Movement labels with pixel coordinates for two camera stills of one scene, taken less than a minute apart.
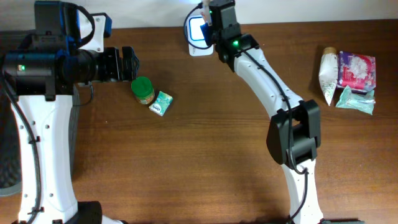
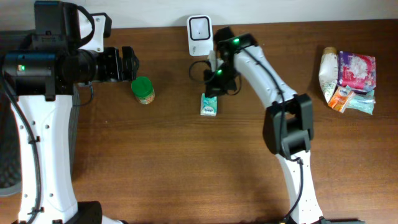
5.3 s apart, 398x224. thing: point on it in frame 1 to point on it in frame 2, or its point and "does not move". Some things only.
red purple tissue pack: [357, 71] does not move
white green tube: [328, 73] does not move
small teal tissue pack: [161, 104] to [208, 105]
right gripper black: [207, 36] to [214, 88]
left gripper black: [114, 64] does not move
